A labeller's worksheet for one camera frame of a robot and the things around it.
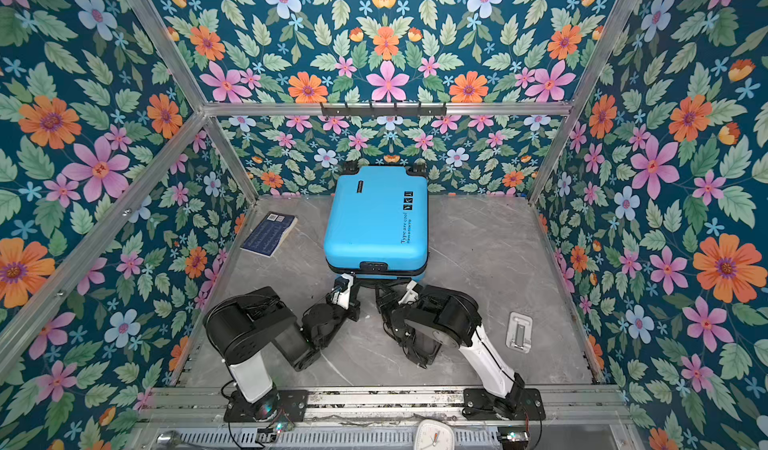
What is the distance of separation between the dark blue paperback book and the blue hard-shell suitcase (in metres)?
0.30

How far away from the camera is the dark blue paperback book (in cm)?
106

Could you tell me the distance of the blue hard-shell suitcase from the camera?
839 millimetres
